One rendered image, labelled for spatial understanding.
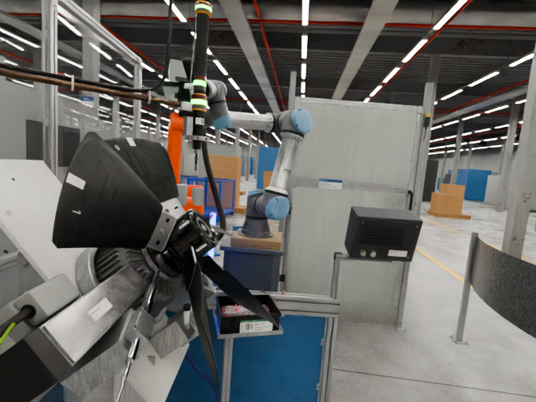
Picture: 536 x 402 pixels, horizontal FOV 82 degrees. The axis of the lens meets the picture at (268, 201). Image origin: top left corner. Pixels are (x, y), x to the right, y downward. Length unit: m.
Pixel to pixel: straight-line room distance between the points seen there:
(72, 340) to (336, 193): 2.42
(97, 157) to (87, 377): 0.39
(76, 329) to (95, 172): 0.27
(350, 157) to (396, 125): 0.47
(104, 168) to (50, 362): 0.32
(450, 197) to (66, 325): 12.90
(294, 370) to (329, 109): 2.02
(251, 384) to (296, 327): 0.33
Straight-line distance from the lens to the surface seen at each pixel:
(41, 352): 0.55
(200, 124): 0.90
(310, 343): 1.47
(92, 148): 0.66
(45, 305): 0.64
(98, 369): 0.67
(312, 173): 2.70
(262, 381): 1.56
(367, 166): 2.81
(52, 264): 0.83
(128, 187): 0.68
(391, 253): 1.36
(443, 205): 13.09
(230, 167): 8.81
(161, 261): 0.80
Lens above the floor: 1.39
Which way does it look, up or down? 6 degrees down
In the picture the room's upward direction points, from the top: 4 degrees clockwise
